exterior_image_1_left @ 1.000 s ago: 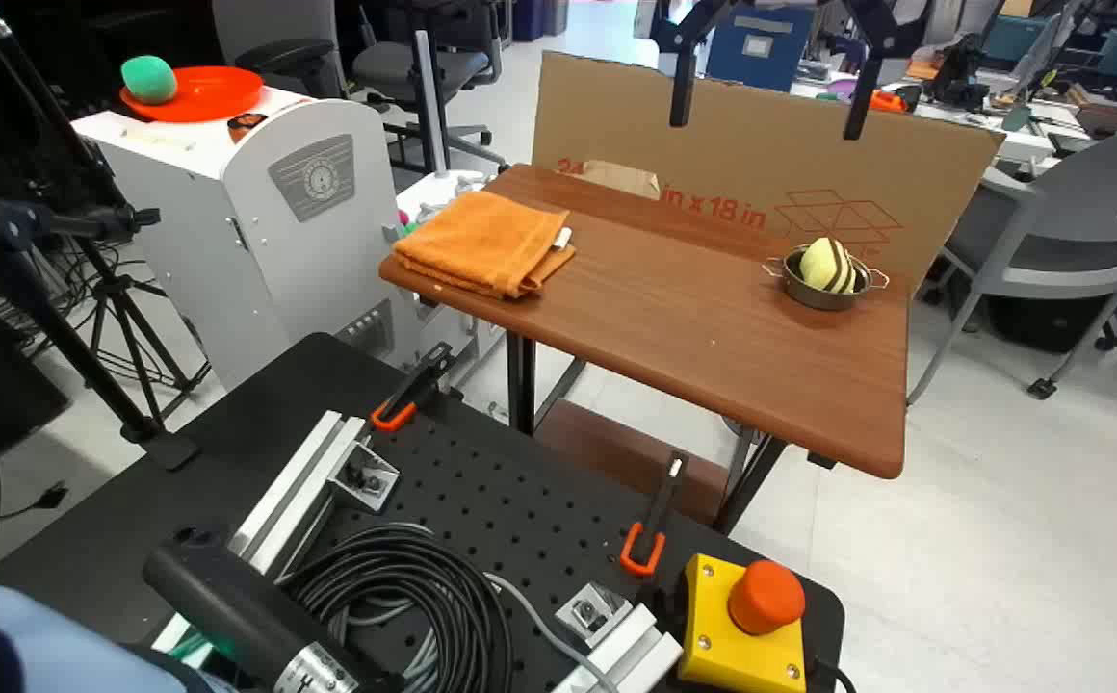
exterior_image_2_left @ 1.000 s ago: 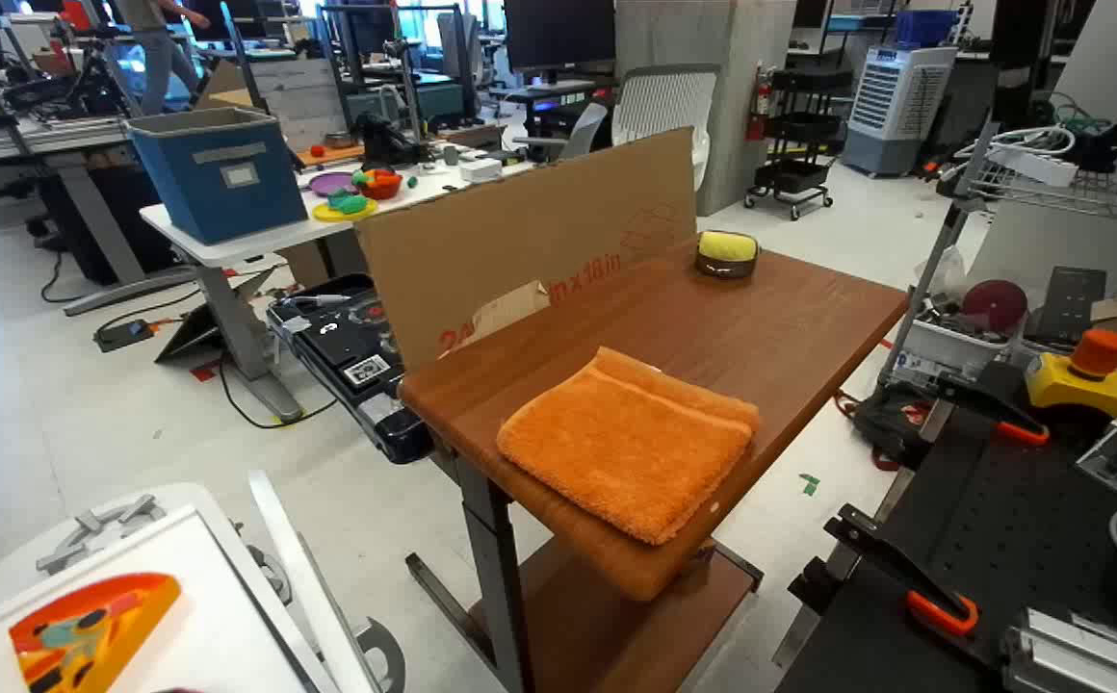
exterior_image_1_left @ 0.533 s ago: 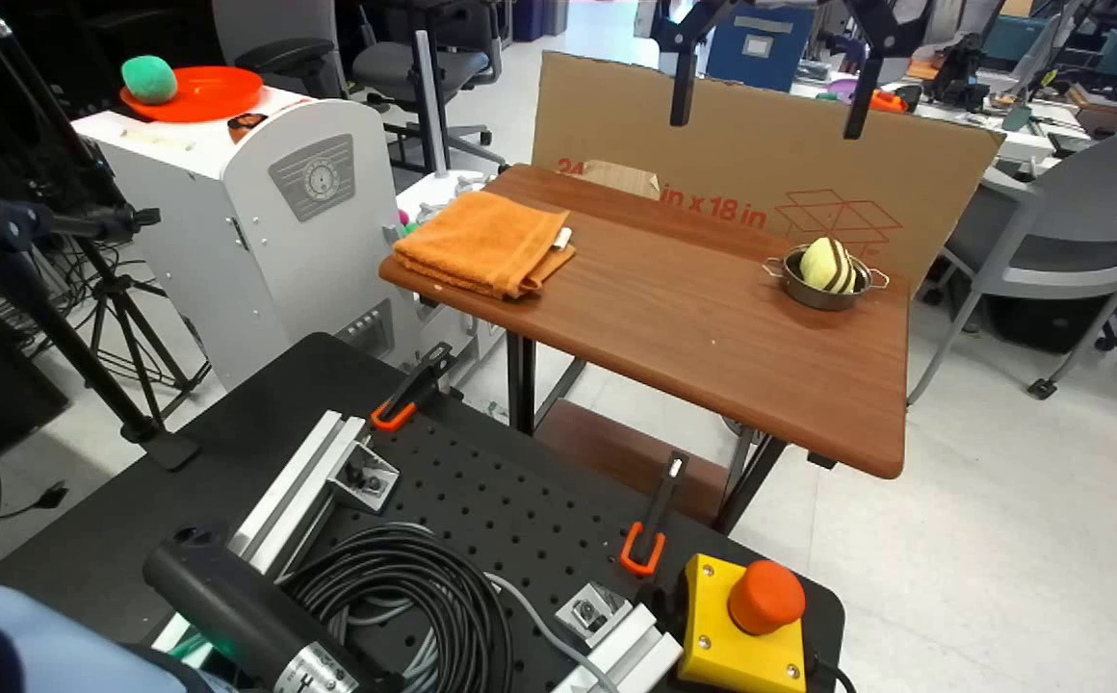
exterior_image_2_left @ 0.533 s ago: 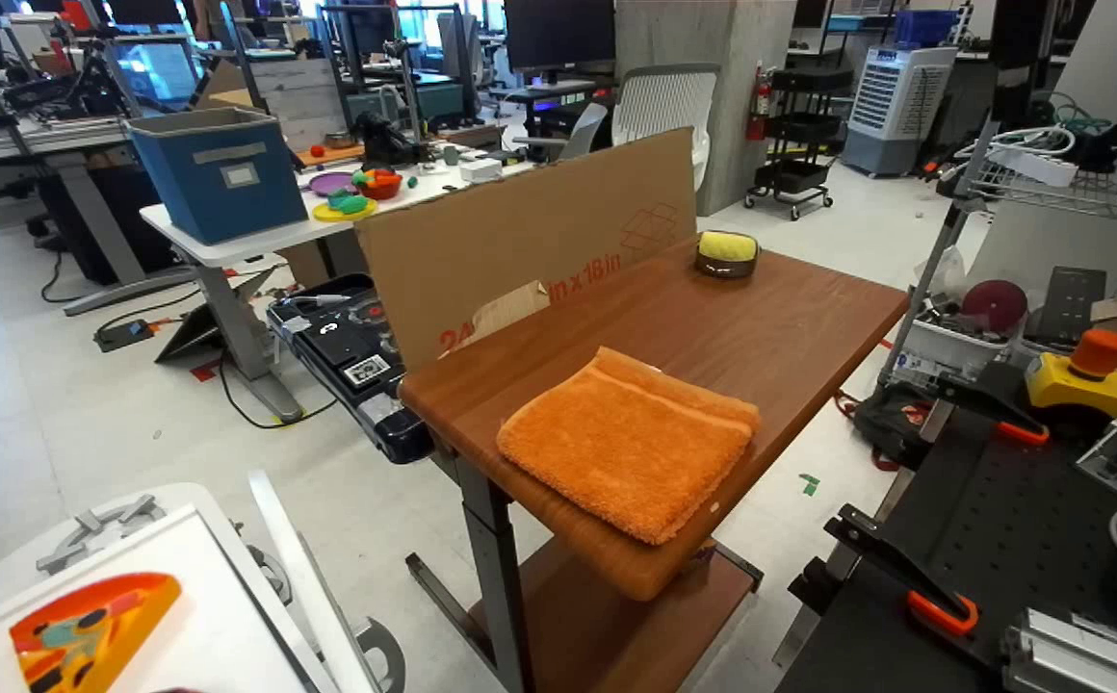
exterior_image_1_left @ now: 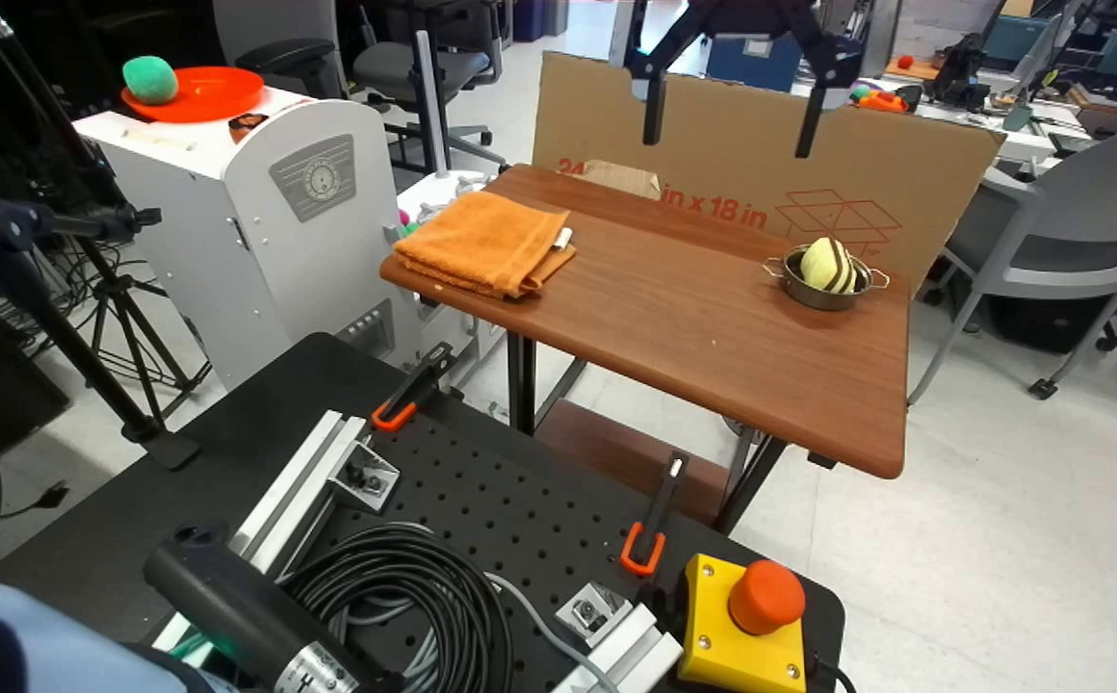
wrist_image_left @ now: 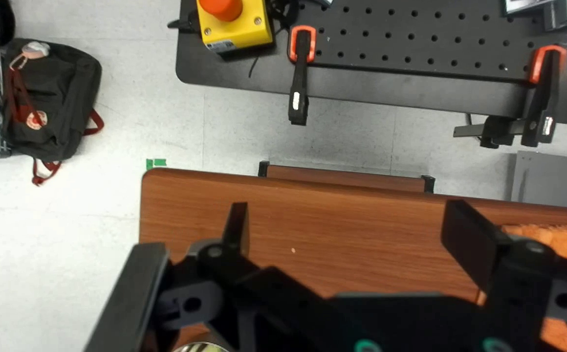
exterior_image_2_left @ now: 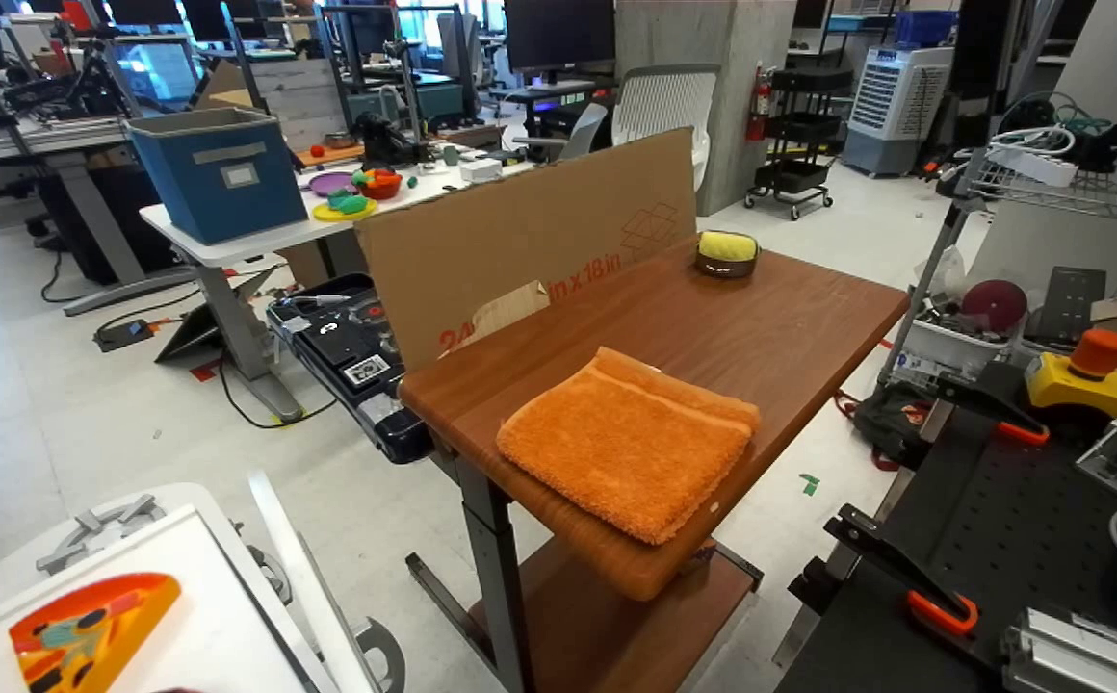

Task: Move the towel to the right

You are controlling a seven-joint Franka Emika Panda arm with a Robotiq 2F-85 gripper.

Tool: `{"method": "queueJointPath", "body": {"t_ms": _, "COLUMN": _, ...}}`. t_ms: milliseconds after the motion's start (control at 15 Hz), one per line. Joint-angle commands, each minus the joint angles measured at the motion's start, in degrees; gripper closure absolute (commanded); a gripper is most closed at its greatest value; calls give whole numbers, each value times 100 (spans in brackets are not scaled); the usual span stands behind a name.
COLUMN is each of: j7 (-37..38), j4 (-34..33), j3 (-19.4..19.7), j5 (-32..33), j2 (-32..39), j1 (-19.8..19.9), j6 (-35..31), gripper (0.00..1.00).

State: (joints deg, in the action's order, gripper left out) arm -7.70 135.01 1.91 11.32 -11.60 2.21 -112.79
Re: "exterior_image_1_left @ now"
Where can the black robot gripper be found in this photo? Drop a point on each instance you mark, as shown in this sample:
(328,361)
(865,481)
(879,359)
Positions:
(765,9)

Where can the orange towel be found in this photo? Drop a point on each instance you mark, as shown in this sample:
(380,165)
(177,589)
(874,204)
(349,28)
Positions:
(485,241)

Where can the blue storage box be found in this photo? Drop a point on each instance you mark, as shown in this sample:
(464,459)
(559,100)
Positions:
(751,64)

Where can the cardboard box panel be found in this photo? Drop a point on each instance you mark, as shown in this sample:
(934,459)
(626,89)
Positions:
(738,165)

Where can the yellow striped ball toy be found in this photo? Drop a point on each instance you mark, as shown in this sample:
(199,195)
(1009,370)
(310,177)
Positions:
(830,264)

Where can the small metal bowl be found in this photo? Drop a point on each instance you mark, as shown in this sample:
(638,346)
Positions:
(830,296)

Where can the black office chair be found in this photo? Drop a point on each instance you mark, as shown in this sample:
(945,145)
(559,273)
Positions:
(435,64)

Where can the grey office chair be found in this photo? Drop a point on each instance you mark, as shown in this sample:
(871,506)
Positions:
(1073,211)

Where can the brown wooden lower shelf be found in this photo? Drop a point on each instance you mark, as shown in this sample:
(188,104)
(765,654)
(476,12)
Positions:
(620,455)

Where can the orange black bar clamp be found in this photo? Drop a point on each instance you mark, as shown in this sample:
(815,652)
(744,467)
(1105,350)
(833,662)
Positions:
(651,522)
(405,390)

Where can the black perforated mounting board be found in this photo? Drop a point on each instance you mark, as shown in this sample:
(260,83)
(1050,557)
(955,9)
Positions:
(493,486)

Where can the white grey machine cabinet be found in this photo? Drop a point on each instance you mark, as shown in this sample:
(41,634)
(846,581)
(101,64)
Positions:
(264,243)

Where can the orange plastic plate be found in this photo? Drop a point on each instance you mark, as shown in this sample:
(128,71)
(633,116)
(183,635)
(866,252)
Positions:
(204,93)

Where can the yellow emergency stop box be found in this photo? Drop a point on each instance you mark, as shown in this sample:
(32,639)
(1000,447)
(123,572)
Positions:
(726,639)

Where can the green foam ball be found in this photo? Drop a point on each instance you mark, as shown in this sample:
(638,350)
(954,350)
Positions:
(147,77)

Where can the black cylinder with metal end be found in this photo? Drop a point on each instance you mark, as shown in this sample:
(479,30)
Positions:
(233,608)

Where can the light blue cloth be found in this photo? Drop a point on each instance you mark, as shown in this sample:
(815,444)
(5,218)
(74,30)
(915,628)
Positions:
(32,639)

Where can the grey metal post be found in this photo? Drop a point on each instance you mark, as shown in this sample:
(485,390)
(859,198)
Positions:
(432,107)

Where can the short aluminium profile bracket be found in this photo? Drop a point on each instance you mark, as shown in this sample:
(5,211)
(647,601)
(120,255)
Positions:
(620,639)

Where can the long aluminium profile rail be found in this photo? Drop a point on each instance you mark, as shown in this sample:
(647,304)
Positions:
(300,486)

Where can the black camera tripod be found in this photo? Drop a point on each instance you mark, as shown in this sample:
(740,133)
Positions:
(21,223)

